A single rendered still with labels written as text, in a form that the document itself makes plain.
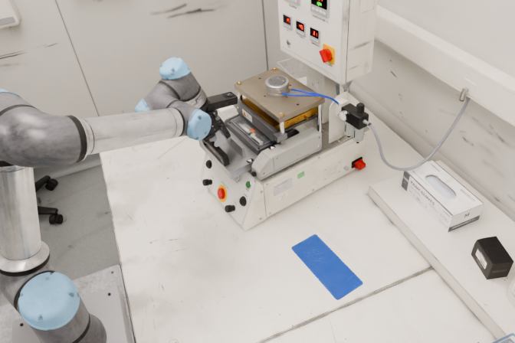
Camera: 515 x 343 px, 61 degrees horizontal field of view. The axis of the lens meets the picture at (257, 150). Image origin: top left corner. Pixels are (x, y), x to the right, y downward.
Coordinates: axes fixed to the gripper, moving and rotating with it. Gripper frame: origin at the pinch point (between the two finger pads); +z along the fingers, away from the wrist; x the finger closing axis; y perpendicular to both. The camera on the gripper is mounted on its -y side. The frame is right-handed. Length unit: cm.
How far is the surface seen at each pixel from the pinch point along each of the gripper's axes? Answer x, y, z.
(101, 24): -152, 2, 8
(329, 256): 41.0, 0.9, 26.7
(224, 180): -1.2, 9.5, 14.7
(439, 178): 45, -43, 31
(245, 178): 9.3, 4.1, 9.3
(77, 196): -132, 81, 77
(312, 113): 10.1, -26.3, 5.5
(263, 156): 13.4, -3.8, 2.4
